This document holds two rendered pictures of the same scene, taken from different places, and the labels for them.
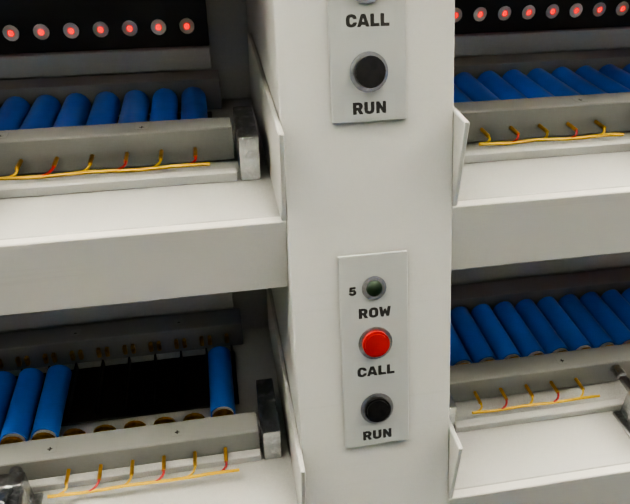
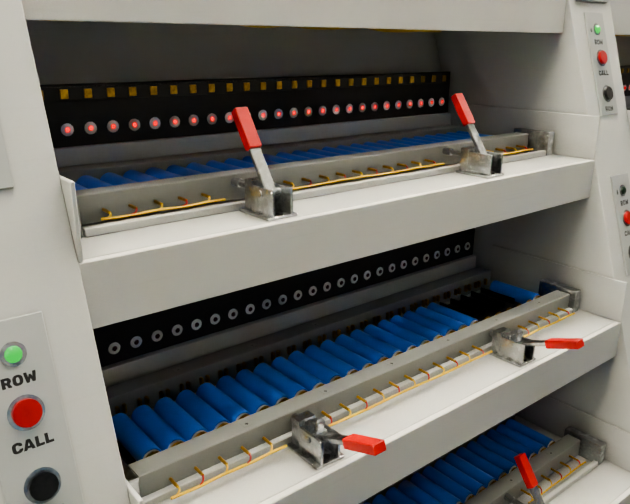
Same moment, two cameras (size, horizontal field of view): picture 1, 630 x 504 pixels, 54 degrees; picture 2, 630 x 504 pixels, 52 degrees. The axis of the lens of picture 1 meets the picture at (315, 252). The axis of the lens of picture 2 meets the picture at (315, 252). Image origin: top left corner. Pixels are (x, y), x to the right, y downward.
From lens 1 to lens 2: 70 cm
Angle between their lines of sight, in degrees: 31
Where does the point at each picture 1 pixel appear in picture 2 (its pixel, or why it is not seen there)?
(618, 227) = not seen: outside the picture
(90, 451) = (515, 315)
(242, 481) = (576, 320)
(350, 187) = (608, 144)
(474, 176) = not seen: hidden behind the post
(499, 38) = not seen: hidden behind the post
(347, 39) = (600, 80)
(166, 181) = (526, 156)
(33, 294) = (523, 203)
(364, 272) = (618, 182)
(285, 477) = (590, 314)
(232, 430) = (559, 296)
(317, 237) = (603, 167)
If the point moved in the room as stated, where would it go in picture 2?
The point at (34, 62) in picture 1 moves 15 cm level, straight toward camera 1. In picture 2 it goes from (384, 123) to (501, 90)
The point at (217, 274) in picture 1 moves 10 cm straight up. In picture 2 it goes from (573, 190) to (559, 103)
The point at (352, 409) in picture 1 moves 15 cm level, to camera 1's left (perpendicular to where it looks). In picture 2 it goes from (626, 253) to (540, 281)
